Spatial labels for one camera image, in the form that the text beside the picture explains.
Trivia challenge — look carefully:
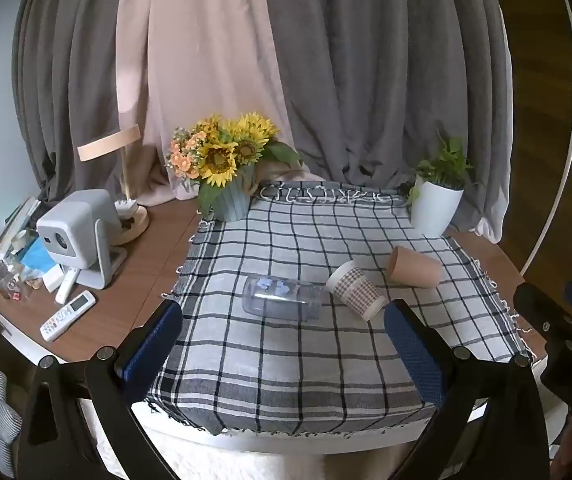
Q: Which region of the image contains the small white box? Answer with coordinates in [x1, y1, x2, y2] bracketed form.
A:
[40, 265, 67, 294]

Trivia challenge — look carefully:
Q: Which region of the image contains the clear glass cup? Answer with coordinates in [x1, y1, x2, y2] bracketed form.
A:
[242, 275, 328, 322]

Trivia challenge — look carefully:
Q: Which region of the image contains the wooden desk lamp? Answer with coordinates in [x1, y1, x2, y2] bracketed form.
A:
[77, 125, 150, 247]

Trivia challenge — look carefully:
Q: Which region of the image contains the blue packet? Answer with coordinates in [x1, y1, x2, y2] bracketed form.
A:
[17, 236, 61, 277]

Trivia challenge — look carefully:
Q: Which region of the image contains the brown paper cup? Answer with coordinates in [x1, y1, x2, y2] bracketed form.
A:
[386, 246, 444, 289]

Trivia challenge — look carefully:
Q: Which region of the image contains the grey curtain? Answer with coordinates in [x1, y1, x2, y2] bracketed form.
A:
[261, 0, 515, 243]
[12, 0, 134, 206]

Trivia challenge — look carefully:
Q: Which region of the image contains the black white checked tablecloth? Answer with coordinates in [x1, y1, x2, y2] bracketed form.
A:
[146, 180, 534, 436]

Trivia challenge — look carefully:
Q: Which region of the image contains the slim white remote control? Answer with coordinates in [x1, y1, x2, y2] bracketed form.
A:
[55, 268, 81, 305]

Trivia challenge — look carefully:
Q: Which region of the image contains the ribbed blue-grey vase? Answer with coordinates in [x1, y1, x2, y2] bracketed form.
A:
[210, 164, 258, 222]

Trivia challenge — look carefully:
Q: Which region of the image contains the white projector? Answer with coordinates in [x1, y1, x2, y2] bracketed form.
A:
[36, 189, 128, 290]

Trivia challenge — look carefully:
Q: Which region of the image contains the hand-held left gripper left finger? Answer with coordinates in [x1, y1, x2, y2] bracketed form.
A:
[16, 299, 184, 480]

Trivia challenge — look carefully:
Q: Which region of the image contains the green potted plant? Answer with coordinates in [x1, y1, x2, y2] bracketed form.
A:
[406, 135, 483, 207]

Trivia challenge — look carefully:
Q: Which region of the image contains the small glass jar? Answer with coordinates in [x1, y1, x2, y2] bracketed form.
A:
[0, 259, 17, 301]

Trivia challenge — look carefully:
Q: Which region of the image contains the white plant pot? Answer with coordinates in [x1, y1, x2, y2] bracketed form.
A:
[410, 175, 465, 238]

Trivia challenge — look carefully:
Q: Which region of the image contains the sunflower bouquet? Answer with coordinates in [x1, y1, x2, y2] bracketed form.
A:
[166, 112, 302, 221]

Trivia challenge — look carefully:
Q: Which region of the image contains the checked paper cup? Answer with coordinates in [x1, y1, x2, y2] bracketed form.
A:
[325, 260, 388, 322]

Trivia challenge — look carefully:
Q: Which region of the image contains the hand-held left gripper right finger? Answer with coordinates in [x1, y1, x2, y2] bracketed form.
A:
[383, 299, 552, 480]

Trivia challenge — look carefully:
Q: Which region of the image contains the large white remote control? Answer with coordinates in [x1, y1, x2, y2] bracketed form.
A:
[40, 290, 97, 342]

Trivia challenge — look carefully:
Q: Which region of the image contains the pink curtain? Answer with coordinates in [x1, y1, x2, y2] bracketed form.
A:
[116, 0, 299, 207]

